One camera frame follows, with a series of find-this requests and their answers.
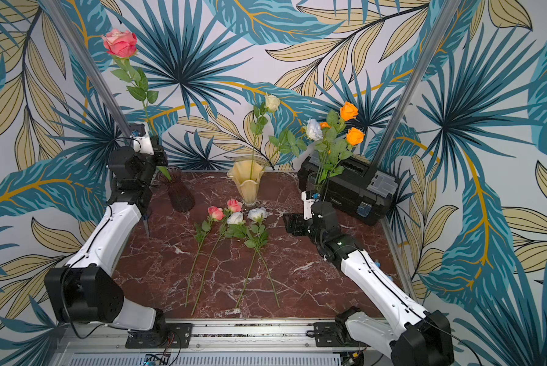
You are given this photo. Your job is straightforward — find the white rose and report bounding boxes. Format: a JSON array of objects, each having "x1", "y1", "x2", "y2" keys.
[
  {"x1": 269, "y1": 119, "x2": 324, "y2": 157},
  {"x1": 225, "y1": 211, "x2": 281, "y2": 308},
  {"x1": 234, "y1": 206, "x2": 270, "y2": 308}
]

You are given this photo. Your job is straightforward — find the white rose top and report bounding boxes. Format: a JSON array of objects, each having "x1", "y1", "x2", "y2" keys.
[{"x1": 269, "y1": 119, "x2": 324, "y2": 157}]

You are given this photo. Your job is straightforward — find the orange rose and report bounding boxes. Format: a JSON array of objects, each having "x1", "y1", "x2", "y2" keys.
[
  {"x1": 314, "y1": 102, "x2": 358, "y2": 161},
  {"x1": 316, "y1": 122, "x2": 331, "y2": 184},
  {"x1": 319, "y1": 127, "x2": 365, "y2": 183}
]

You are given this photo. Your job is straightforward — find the cream rose large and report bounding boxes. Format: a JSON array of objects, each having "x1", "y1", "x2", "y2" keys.
[{"x1": 248, "y1": 93, "x2": 281, "y2": 181}]

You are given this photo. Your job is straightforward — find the pink tulip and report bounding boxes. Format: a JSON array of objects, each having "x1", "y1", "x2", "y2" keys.
[{"x1": 158, "y1": 166, "x2": 172, "y2": 181}]

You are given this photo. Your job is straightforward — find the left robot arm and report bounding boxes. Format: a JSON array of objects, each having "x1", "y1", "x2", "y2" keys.
[{"x1": 45, "y1": 136, "x2": 168, "y2": 343}]

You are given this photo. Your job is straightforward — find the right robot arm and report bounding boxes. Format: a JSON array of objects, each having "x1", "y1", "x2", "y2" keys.
[{"x1": 283, "y1": 199, "x2": 455, "y2": 365}]

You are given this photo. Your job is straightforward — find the clear glass vase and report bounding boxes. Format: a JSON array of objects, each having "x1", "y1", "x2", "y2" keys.
[{"x1": 306, "y1": 172, "x2": 325, "y2": 201}]

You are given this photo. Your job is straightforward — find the dark purple ribbed vase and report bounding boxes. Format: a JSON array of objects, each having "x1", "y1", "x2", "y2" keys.
[{"x1": 158, "y1": 167, "x2": 195, "y2": 213}]

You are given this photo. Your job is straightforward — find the pink rose small bud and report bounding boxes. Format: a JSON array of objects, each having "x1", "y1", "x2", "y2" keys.
[{"x1": 191, "y1": 198, "x2": 242, "y2": 316}]

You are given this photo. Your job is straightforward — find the cream yellow fluted vase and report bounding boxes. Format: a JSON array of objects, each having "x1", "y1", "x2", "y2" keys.
[{"x1": 227, "y1": 160, "x2": 265, "y2": 207}]

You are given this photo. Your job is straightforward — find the black plastic toolbox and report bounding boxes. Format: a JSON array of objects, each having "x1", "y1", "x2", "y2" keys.
[{"x1": 297, "y1": 152, "x2": 400, "y2": 226}]

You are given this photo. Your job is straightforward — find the scissors with blue handle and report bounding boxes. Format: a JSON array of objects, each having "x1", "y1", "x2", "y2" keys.
[{"x1": 142, "y1": 214, "x2": 151, "y2": 239}]

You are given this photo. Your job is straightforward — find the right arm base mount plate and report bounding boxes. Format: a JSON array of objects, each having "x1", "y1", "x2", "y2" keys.
[{"x1": 306, "y1": 322, "x2": 372, "y2": 349}]

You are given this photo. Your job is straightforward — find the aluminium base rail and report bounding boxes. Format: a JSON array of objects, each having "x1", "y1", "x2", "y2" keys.
[{"x1": 50, "y1": 319, "x2": 392, "y2": 365}]

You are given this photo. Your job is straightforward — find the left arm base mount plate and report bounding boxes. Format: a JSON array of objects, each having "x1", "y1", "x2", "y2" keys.
[{"x1": 125, "y1": 323, "x2": 193, "y2": 349}]

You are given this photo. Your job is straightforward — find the left aluminium frame post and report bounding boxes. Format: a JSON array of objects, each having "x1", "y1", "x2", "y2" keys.
[{"x1": 42, "y1": 0, "x2": 131, "y2": 137}]

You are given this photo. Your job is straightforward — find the aluminium frame post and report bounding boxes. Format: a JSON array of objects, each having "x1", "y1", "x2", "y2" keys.
[
  {"x1": 42, "y1": 0, "x2": 131, "y2": 137},
  {"x1": 371, "y1": 0, "x2": 461, "y2": 167}
]

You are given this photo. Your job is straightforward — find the right aluminium frame post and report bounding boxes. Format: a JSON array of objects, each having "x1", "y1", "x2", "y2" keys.
[{"x1": 371, "y1": 0, "x2": 461, "y2": 167}]

